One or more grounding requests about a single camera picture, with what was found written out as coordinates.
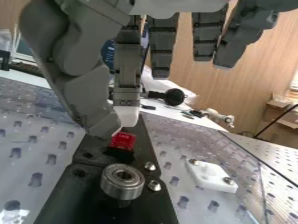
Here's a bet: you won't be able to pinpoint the small white box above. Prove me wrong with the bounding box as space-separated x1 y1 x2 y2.
184 159 241 195

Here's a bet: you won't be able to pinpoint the clear box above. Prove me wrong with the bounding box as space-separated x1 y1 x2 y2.
0 77 298 224

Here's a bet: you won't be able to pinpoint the black headphones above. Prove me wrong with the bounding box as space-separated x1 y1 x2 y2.
147 87 188 108

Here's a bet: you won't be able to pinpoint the metal bearing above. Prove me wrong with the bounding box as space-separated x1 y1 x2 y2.
99 162 147 202

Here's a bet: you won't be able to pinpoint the small silver nut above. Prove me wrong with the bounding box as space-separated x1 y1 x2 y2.
147 179 164 193
144 161 159 172

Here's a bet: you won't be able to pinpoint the black plate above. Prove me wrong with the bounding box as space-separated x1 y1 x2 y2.
33 114 182 224

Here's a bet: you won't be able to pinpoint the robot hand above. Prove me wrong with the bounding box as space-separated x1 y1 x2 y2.
18 0 298 140

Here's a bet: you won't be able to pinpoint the white desk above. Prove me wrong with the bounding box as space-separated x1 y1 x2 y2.
140 64 235 133

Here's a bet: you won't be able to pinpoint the small white jointed device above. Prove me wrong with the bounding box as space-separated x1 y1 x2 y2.
201 107 237 130

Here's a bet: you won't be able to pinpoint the red circuit board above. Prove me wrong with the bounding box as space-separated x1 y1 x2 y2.
108 131 139 153

